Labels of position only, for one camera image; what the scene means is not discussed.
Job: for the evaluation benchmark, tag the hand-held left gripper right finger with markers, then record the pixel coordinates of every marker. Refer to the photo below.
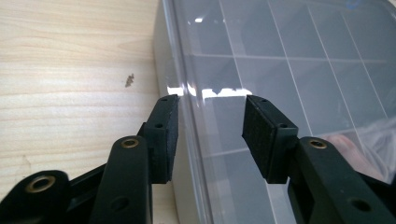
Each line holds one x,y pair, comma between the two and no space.
271,143

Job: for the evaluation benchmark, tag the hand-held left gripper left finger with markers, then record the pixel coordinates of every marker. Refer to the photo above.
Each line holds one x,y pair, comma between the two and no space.
163,140

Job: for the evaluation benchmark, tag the white divided storage box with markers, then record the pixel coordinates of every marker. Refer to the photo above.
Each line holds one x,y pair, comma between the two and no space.
183,205

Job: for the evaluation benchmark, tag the pink sock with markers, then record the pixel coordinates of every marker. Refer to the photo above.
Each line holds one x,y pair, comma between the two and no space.
345,146

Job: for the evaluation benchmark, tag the clear plastic box lid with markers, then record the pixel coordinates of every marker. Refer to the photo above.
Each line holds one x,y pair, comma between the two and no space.
280,46

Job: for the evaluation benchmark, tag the white sock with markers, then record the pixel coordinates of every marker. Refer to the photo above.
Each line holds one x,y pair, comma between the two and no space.
383,140

